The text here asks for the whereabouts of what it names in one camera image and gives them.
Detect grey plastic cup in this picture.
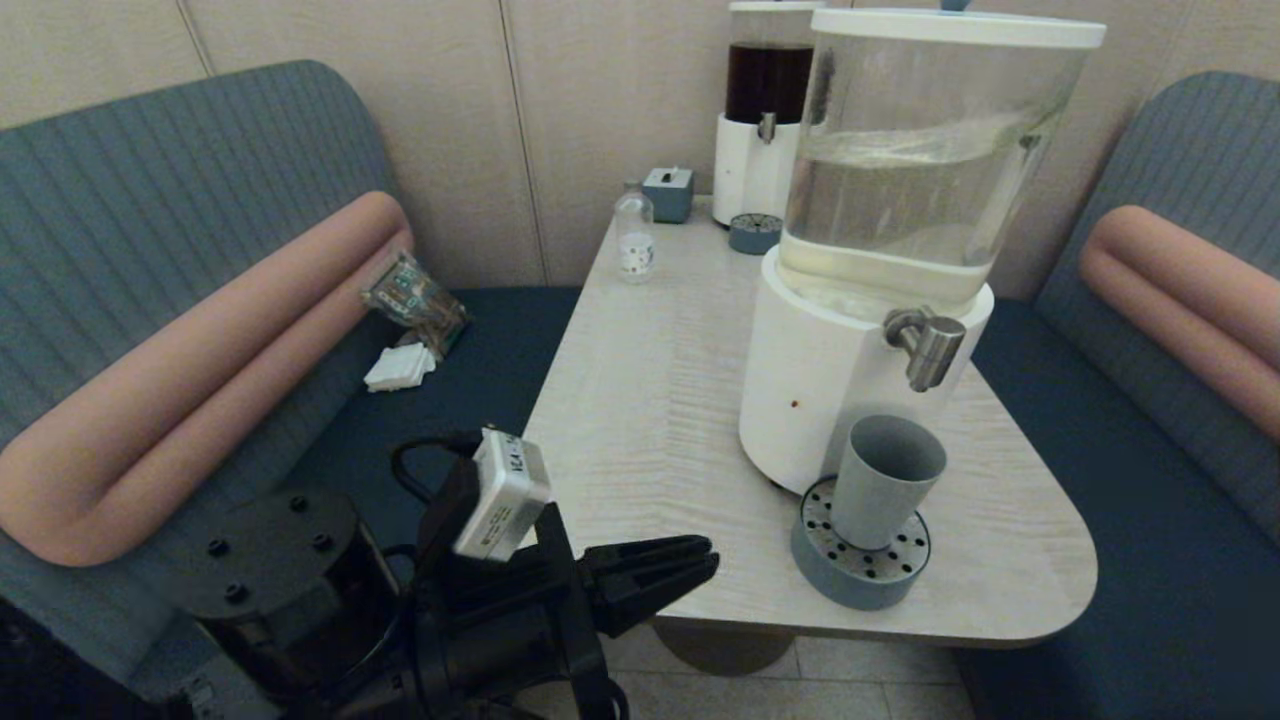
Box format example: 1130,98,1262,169
831,415,948,550

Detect large round perforated drip tray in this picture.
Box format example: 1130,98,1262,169
790,474,932,611

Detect clear water dispenser white base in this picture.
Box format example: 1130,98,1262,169
738,0,1107,496

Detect white folded napkins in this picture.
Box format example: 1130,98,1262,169
364,343,438,393

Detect small clear plastic bottle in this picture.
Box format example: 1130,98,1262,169
613,180,655,282

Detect small round drip tray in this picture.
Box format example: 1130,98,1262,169
728,212,783,255

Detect clear snack packet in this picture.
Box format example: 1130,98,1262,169
362,250,471,359

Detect small blue tissue box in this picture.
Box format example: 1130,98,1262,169
642,166,695,223

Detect dark beverage dispenser white base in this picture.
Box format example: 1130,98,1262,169
712,0,819,227

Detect blue-grey booth sofa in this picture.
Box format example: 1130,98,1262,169
950,70,1280,720
0,58,583,720

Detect round table pedestal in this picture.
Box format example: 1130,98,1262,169
652,622,799,676

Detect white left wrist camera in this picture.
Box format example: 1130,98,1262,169
455,428,553,563

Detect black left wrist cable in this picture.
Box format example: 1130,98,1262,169
390,432,486,506

